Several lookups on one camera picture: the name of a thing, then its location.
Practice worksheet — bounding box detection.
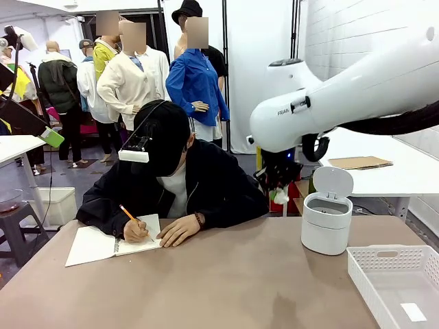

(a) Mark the white storage bin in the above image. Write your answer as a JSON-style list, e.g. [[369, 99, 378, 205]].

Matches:
[[25, 186, 78, 227]]

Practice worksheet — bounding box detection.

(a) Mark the mannequin in black shirt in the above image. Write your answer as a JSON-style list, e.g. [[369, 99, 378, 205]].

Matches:
[[205, 46, 228, 148]]

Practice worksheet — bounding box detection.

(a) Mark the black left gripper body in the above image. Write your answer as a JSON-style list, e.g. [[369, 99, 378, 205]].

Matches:
[[0, 94, 47, 136]]

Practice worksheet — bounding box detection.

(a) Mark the white head-mounted camera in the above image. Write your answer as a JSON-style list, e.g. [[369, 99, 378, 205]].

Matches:
[[118, 135, 154, 164]]

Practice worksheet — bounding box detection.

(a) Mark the person wearing black jacket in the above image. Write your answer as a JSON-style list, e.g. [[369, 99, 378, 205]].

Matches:
[[75, 99, 270, 241]]

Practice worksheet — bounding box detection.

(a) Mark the person's right forearm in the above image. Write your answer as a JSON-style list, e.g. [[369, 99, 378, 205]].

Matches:
[[75, 195, 130, 239]]

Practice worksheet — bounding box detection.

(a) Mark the large white table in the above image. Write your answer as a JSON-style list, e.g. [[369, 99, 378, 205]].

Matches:
[[318, 126, 439, 223]]

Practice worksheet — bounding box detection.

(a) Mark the white lidded trash bin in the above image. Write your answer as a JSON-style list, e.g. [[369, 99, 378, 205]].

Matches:
[[300, 165, 355, 256]]

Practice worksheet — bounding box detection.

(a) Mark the brown cardboard sheet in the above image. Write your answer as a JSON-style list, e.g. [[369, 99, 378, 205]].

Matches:
[[327, 156, 394, 171]]

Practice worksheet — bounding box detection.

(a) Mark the yellow pencil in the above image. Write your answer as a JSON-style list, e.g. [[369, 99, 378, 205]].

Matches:
[[119, 204, 155, 243]]

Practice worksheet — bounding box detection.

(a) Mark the clear plastic bowl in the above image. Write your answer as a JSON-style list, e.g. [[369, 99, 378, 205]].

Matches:
[[0, 188, 24, 213]]

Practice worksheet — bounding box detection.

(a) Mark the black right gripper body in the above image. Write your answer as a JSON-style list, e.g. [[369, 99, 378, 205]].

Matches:
[[260, 147, 304, 176]]

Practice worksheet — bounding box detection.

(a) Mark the white spiral notebook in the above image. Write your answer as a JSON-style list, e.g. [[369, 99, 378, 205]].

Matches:
[[64, 213, 163, 268]]

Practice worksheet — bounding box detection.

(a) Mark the mannequin in dark green jacket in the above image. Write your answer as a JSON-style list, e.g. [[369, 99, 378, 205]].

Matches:
[[37, 40, 83, 169]]

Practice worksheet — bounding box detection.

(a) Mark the white paper ball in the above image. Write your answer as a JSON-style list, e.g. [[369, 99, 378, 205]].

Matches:
[[270, 186, 291, 206]]

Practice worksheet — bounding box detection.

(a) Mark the person's right hand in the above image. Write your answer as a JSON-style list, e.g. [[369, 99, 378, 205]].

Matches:
[[122, 218, 149, 244]]

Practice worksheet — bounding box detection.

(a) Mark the grey plastic step stool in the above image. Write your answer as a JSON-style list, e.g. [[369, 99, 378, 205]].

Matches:
[[0, 201, 51, 268]]

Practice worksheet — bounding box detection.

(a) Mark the short black tripod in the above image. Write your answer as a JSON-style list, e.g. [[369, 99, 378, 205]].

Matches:
[[26, 61, 52, 127]]

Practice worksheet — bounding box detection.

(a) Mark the red bag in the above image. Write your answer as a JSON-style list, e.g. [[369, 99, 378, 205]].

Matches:
[[269, 181, 305, 217]]

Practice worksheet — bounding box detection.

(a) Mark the mannequin with cap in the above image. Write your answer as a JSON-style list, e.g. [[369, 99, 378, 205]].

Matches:
[[75, 38, 119, 162]]

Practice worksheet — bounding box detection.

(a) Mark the mannequin in blue shirt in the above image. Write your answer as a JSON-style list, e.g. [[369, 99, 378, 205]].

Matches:
[[165, 16, 230, 143]]

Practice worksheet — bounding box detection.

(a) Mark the black bucket hat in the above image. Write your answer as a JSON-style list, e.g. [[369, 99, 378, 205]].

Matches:
[[171, 0, 203, 25]]

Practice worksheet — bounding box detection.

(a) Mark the black light stand pole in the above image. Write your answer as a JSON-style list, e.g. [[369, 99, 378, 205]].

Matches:
[[221, 0, 231, 154], [289, 0, 299, 60]]

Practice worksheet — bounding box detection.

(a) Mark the person's left hand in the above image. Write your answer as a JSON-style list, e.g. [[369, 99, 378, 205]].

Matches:
[[156, 215, 202, 248]]

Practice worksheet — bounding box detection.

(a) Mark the person's left forearm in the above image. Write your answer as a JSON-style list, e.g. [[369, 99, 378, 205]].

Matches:
[[198, 191, 270, 230]]

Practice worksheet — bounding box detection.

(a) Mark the white perforated plastic basket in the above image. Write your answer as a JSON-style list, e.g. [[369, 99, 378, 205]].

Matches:
[[346, 244, 439, 329]]

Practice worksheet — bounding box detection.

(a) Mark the mannequin in cream shirt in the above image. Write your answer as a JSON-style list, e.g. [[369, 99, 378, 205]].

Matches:
[[96, 22, 152, 133]]

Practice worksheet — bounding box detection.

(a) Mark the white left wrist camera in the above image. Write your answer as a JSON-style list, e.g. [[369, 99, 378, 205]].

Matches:
[[2, 25, 39, 52]]

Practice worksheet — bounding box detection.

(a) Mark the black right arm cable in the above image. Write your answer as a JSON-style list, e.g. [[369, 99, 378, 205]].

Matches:
[[301, 101, 439, 162]]

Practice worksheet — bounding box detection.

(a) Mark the mannequin in yellow shirt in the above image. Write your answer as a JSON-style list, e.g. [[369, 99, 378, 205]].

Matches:
[[92, 12, 121, 83]]

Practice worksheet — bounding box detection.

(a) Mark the mannequin in white shirt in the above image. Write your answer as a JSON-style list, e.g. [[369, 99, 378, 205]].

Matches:
[[135, 46, 171, 102]]

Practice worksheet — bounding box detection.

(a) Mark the white table with legs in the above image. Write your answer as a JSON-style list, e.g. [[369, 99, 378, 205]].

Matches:
[[0, 134, 49, 228]]

